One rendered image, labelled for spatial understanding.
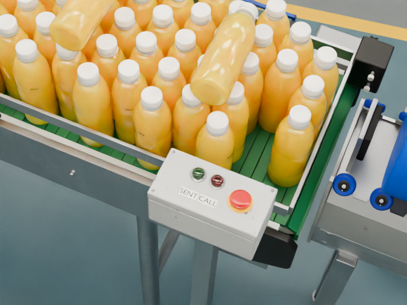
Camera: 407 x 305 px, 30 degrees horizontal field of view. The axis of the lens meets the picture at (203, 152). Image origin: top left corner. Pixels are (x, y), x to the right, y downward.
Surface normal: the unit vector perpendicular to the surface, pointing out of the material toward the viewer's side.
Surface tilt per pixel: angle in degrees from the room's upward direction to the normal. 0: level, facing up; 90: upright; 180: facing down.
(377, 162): 0
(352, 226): 70
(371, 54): 0
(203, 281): 90
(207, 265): 90
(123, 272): 0
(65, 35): 92
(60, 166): 90
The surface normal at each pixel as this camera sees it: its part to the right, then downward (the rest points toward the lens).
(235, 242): -0.39, 0.78
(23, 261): 0.04, -0.52
